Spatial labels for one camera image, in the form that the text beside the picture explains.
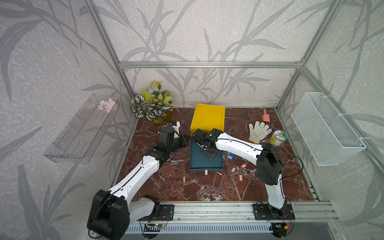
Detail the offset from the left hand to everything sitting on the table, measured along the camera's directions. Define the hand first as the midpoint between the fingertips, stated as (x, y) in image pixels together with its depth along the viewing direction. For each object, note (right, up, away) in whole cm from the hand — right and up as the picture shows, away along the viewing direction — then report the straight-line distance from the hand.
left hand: (191, 137), depth 80 cm
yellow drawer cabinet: (+9, +11, +6) cm, 15 cm away
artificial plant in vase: (-23, +19, +7) cm, 31 cm away
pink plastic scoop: (+54, +12, +31) cm, 64 cm away
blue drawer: (+4, -15, +6) cm, 17 cm away
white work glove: (+47, 0, +25) cm, 53 cm away
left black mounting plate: (-12, -37, -7) cm, 39 cm away
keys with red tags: (+29, -21, +9) cm, 36 cm away
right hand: (+12, -8, +7) cm, 16 cm away
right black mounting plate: (+37, -36, -7) cm, 52 cm away
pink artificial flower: (-44, +17, -3) cm, 47 cm away
